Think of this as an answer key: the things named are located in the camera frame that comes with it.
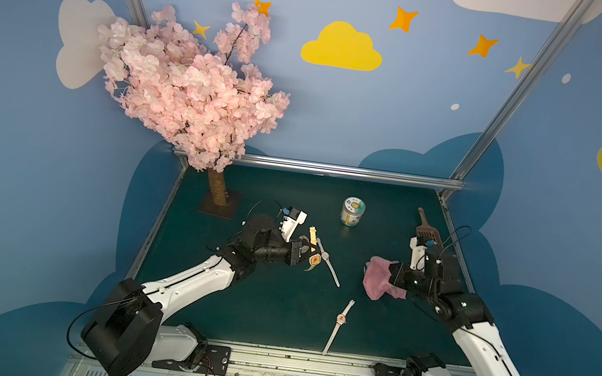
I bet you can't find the gold strap watch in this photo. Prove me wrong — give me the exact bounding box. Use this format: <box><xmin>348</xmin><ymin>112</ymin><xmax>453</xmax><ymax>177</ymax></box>
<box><xmin>305</xmin><ymin>226</ymin><xmax>322</xmax><ymax>272</ymax></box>

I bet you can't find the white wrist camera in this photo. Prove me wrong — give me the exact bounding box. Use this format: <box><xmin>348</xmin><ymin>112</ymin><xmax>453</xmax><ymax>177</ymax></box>
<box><xmin>410</xmin><ymin>236</ymin><xmax>436</xmax><ymax>272</ymax></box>
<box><xmin>279</xmin><ymin>207</ymin><xmax>307</xmax><ymax>243</ymax></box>

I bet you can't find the right aluminium frame post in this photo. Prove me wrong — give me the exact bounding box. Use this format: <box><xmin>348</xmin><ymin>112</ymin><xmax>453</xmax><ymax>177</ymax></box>
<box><xmin>439</xmin><ymin>0</ymin><xmax>596</xmax><ymax>206</ymax></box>

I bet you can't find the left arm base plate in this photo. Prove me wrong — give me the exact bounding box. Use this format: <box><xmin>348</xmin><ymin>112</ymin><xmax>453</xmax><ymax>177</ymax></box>
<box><xmin>151</xmin><ymin>344</ymin><xmax>232</xmax><ymax>376</ymax></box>

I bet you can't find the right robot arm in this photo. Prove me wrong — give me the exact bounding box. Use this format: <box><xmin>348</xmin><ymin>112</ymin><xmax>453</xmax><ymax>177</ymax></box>
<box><xmin>389</xmin><ymin>250</ymin><xmax>520</xmax><ymax>376</ymax></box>

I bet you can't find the white strap watch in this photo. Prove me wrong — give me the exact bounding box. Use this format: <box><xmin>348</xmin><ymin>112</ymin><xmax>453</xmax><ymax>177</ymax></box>
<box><xmin>316</xmin><ymin>237</ymin><xmax>341</xmax><ymax>288</ymax></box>
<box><xmin>322</xmin><ymin>300</ymin><xmax>356</xmax><ymax>355</ymax></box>

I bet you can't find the brown tree base plate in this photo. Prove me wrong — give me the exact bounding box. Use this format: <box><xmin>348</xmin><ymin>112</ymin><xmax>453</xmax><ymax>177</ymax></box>
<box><xmin>197</xmin><ymin>190</ymin><xmax>243</xmax><ymax>220</ymax></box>

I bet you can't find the pink blossom tree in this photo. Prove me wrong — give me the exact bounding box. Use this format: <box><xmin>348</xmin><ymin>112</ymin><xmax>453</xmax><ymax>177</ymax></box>
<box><xmin>98</xmin><ymin>0</ymin><xmax>290</xmax><ymax>207</ymax></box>

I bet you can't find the back aluminium frame bar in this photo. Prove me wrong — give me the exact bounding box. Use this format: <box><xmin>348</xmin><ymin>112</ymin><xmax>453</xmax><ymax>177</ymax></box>
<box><xmin>234</xmin><ymin>154</ymin><xmax>464</xmax><ymax>192</ymax></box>

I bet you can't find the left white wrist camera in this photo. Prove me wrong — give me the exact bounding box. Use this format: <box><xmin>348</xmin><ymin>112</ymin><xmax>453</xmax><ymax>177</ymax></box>
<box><xmin>279</xmin><ymin>207</ymin><xmax>307</xmax><ymax>243</ymax></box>

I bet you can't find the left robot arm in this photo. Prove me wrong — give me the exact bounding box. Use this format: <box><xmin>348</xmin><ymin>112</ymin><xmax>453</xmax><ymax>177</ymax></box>
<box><xmin>80</xmin><ymin>215</ymin><xmax>321</xmax><ymax>376</ymax></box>

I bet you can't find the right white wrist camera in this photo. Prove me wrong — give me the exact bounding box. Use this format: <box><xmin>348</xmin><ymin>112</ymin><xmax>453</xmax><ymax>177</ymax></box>
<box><xmin>410</xmin><ymin>236</ymin><xmax>436</xmax><ymax>272</ymax></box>

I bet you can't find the pink cloth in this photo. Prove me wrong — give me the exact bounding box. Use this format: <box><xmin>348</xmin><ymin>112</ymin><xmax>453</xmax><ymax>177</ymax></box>
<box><xmin>363</xmin><ymin>256</ymin><xmax>407</xmax><ymax>301</ymax></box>

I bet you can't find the jar with sunflower lid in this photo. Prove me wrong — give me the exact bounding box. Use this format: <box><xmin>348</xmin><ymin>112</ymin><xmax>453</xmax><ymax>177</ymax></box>
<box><xmin>340</xmin><ymin>196</ymin><xmax>366</xmax><ymax>227</ymax></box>

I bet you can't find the brown litter scoop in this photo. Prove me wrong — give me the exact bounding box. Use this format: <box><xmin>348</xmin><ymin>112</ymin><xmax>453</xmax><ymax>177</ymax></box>
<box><xmin>415</xmin><ymin>207</ymin><xmax>444</xmax><ymax>249</ymax></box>

